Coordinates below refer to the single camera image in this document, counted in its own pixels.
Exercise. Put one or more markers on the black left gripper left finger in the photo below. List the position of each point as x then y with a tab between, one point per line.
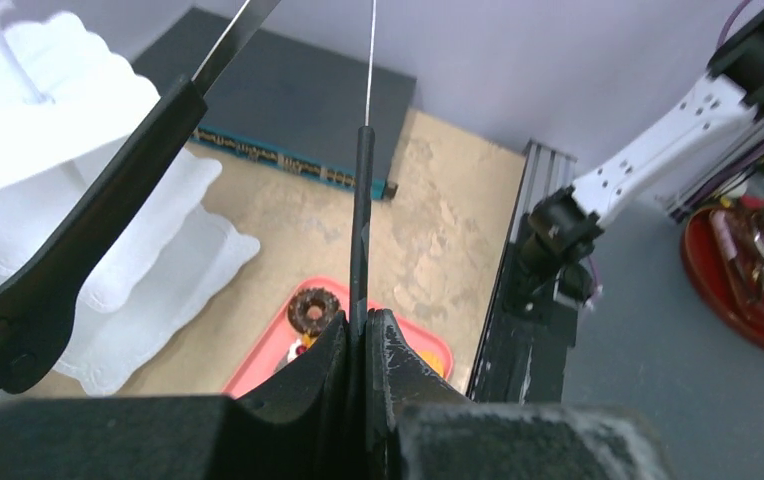
303	422

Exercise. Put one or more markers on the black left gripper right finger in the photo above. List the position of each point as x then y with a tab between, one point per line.
404	403

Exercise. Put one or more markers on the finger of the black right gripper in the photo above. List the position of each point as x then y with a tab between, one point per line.
358	276
37	303

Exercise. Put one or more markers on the chocolate sprinkle donut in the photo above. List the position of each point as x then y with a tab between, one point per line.
310	310

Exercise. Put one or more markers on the white three-tier cake stand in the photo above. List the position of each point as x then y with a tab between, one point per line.
125	271

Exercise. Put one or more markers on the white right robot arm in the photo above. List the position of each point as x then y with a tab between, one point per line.
565	224

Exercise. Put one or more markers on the pink serving tray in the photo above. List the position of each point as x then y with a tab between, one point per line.
280	344

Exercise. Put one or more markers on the red round tray with parts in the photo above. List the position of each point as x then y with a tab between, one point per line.
722	253

